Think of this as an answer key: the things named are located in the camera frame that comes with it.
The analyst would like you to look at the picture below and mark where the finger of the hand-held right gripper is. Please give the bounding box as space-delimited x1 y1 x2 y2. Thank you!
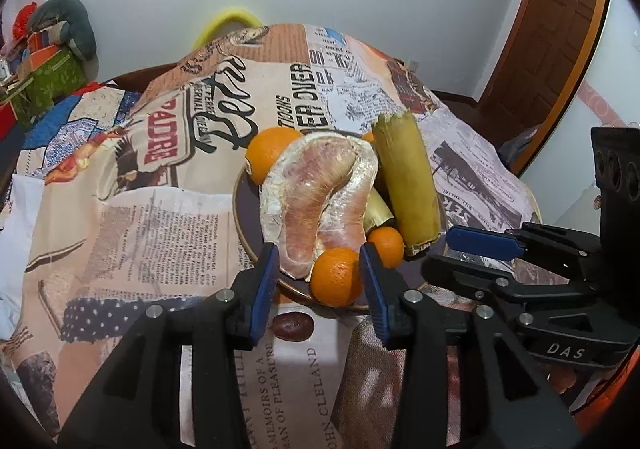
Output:
422 254 638 367
446 223 603 285

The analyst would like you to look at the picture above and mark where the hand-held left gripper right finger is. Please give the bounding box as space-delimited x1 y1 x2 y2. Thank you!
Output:
359 243 583 449

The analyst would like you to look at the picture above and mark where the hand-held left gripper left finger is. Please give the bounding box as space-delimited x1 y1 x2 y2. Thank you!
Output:
57 243 281 449

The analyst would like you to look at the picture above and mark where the large orange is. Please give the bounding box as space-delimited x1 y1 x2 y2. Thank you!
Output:
310 247 365 308
245 126 306 185

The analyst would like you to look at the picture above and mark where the purple plate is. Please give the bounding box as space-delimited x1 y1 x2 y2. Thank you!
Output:
232 129 451 315

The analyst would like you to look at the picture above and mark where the yellow-green sugarcane piece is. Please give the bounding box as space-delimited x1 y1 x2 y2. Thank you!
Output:
372 109 443 257
362 186 396 232

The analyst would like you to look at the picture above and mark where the peeled pomelo segment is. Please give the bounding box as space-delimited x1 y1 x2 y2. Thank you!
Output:
315 142 379 262
259 132 361 280

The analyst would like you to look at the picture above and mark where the dark red date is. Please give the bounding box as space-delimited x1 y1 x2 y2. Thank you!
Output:
271 313 313 341

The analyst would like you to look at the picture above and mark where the newspaper print tablecloth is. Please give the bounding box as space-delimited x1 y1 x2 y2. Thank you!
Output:
15 22 543 449

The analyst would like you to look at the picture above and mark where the white heart-print sliding door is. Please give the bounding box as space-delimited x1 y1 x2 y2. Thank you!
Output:
520 0 640 240

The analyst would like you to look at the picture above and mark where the brown wooden door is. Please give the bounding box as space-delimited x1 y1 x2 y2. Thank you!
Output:
475 0 613 175

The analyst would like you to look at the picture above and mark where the white cloth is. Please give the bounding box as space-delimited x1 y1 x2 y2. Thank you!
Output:
0 174 41 340

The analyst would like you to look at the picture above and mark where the blue patchwork blanket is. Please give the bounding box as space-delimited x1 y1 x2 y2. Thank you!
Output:
0 82 146 180

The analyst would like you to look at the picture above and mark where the green patterned bag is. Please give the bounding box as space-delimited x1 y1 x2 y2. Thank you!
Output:
10 46 88 120

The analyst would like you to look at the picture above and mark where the grey plush toy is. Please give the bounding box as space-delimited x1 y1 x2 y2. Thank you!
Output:
27 0 98 61

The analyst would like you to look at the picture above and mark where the red fabric item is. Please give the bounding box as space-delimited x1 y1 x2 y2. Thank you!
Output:
12 3 38 37

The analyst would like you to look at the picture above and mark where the dark wooden bed frame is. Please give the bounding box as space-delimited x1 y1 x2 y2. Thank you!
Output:
97 64 176 92

